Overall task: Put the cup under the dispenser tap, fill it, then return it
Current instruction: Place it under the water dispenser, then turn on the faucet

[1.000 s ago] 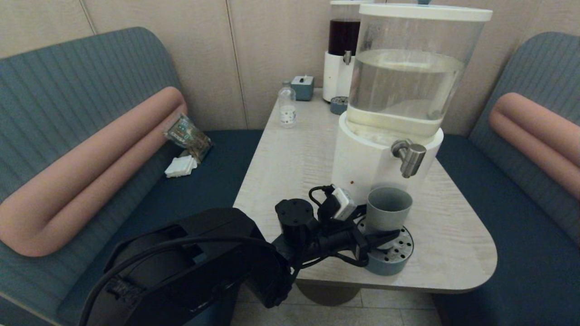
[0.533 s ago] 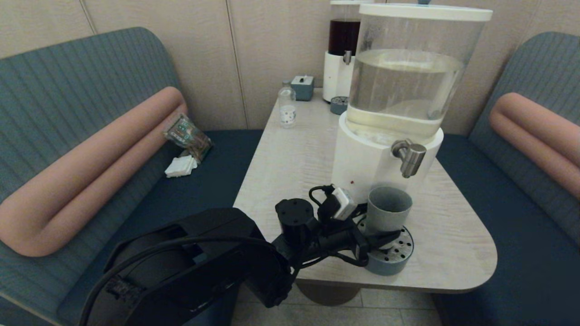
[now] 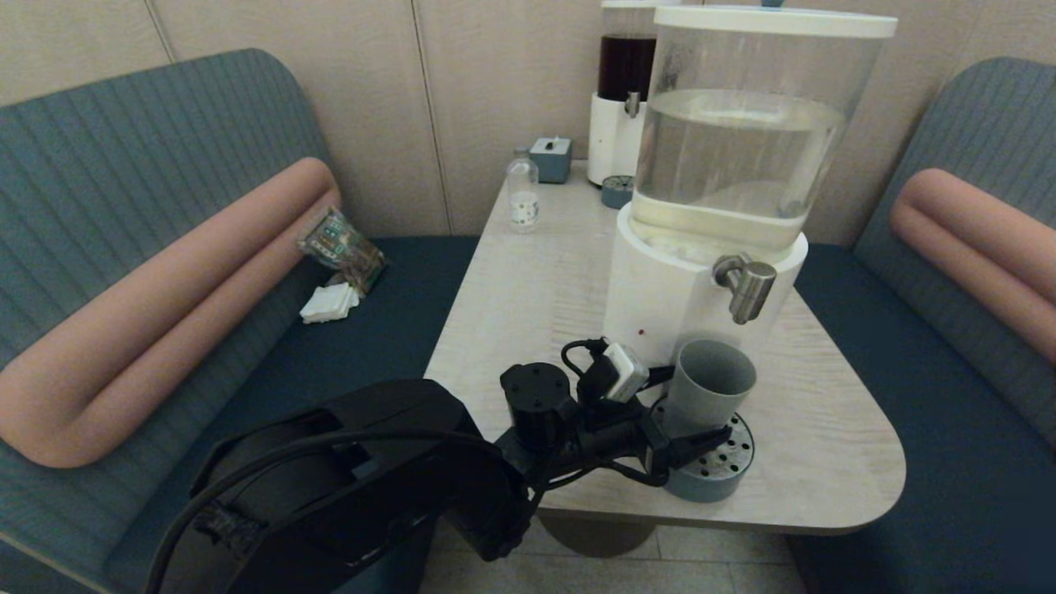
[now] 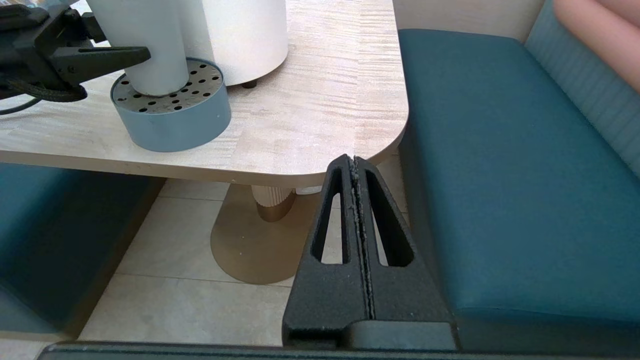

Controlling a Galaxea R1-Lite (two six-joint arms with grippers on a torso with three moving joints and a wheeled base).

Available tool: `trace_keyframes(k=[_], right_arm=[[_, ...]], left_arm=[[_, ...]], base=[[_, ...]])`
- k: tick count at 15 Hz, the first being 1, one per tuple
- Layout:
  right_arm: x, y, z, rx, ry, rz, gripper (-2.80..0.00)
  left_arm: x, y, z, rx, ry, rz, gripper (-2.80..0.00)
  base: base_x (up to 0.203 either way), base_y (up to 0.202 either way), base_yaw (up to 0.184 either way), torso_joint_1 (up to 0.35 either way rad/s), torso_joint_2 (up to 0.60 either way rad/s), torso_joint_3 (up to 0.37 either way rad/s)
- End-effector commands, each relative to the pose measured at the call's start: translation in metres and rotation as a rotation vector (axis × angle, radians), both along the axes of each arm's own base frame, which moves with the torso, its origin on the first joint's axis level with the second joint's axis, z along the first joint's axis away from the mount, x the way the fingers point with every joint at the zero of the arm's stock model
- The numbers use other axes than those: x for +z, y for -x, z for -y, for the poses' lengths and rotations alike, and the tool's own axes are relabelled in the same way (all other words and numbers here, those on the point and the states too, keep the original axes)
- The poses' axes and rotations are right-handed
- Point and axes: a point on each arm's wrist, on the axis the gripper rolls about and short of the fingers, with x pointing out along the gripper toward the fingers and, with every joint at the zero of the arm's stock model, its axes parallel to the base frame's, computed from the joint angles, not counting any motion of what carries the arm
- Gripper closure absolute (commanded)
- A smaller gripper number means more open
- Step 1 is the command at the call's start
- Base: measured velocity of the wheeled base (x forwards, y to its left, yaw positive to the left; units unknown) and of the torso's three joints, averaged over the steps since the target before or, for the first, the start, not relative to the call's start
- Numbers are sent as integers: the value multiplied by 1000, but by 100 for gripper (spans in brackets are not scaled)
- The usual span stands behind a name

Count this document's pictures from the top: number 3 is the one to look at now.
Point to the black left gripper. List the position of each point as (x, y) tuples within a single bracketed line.
[(577, 437)]

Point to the grey plastic cup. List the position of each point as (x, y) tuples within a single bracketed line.
[(705, 396)]

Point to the large steel dispenser tap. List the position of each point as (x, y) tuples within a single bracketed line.
[(749, 289)]

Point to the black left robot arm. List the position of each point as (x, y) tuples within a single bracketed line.
[(371, 511)]

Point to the large blue perforated drip tray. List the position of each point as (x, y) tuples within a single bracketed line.
[(718, 474)]

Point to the large clear water dispenser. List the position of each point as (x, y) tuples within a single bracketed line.
[(652, 305)]

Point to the small blue drip tray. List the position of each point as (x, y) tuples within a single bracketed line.
[(615, 194)]

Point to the clear plastic bottle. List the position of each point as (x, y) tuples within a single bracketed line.
[(523, 208)]

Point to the dark blue seat cushion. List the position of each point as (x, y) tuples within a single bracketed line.
[(330, 346), (949, 462)]

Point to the dark drink dispenser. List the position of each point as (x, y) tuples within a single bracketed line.
[(610, 139)]

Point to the teal tissue box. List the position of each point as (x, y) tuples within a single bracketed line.
[(551, 161)]

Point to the small steel dispenser tap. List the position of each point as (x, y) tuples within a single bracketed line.
[(633, 105)]

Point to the pink bolster cushion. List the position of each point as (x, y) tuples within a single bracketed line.
[(973, 237), (165, 330)]

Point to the white napkin stack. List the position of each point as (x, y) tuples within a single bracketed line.
[(328, 304)]

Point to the green snack package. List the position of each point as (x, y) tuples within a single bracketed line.
[(341, 245)]

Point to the large white dispenser lid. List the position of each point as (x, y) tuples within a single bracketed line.
[(767, 21)]

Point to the small white dispenser lid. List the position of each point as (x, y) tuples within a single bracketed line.
[(631, 3)]

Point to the grey-blue ribbed sofa backrest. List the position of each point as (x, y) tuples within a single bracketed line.
[(990, 128), (124, 161)]

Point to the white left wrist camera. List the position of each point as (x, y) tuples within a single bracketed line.
[(627, 373)]

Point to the dark round table pedestal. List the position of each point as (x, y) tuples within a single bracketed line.
[(602, 538)]

